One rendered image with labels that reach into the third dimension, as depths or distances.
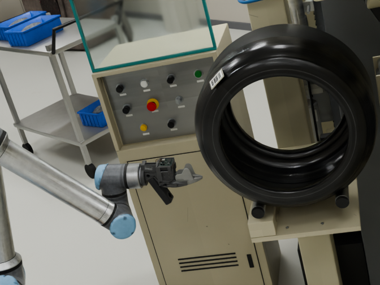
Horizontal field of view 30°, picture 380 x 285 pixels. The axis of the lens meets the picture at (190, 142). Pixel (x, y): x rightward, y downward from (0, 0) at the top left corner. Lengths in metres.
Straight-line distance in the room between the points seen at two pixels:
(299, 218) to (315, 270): 0.51
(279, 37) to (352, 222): 0.67
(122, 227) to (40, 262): 2.03
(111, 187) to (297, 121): 0.72
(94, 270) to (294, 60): 2.32
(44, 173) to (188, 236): 1.16
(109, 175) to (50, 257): 1.98
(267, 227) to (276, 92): 0.50
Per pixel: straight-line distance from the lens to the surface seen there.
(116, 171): 2.49
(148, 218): 3.30
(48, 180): 2.33
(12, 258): 2.60
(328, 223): 2.45
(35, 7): 9.08
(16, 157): 2.31
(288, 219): 2.51
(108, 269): 4.09
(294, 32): 2.25
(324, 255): 2.93
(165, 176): 2.46
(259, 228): 2.43
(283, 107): 2.61
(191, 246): 3.35
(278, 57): 2.14
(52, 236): 4.64
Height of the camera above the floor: 2.11
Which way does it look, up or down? 23 degrees down
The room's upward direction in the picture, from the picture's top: 15 degrees counter-clockwise
